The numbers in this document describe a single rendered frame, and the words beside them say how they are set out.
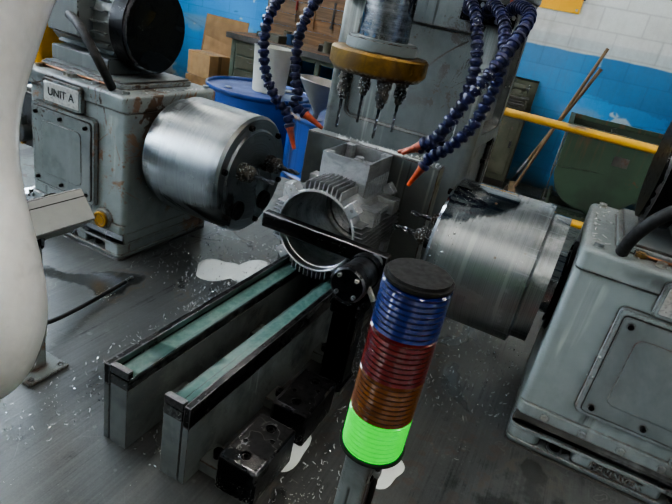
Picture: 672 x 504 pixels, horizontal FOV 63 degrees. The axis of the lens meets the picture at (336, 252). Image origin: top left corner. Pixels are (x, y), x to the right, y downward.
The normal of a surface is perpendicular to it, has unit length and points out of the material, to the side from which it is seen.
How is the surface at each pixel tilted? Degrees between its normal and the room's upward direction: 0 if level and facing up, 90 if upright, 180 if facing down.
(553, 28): 90
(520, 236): 47
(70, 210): 53
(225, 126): 32
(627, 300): 89
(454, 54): 90
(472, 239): 58
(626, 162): 90
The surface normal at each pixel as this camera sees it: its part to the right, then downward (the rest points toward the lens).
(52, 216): 0.81, -0.27
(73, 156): -0.44, 0.30
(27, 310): 0.95, 0.04
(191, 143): -0.27, -0.22
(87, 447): 0.18, -0.89
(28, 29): 0.98, 0.19
